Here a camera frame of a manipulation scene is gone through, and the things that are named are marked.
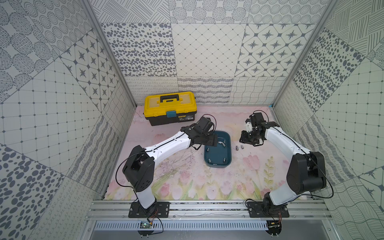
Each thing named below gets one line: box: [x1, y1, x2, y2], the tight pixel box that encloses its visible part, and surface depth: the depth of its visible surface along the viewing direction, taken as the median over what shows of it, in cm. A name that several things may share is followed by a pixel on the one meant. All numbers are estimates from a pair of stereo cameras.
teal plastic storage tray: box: [204, 130, 232, 168], surface depth 96 cm
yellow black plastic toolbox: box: [143, 91, 197, 126], surface depth 101 cm
